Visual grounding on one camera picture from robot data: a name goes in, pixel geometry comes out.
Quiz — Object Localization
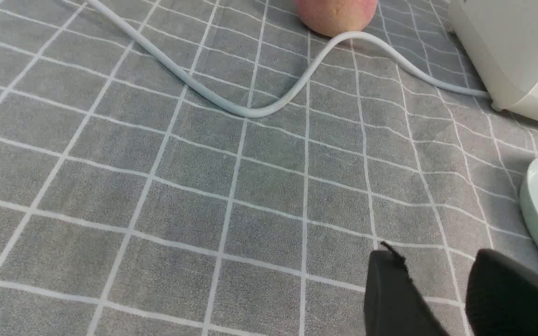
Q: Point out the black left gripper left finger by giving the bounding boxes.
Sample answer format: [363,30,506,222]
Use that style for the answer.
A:
[364,242,448,336]

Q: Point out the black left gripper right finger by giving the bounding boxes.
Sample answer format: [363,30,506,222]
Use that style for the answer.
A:
[466,249,538,336]

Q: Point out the white two-slot toaster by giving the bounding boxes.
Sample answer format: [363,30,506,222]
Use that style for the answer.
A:
[448,0,538,121]

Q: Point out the pink peach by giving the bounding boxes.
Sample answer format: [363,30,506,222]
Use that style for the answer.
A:
[293,0,378,37]

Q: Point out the white power cable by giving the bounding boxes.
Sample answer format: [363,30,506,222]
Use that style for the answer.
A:
[85,0,490,118]

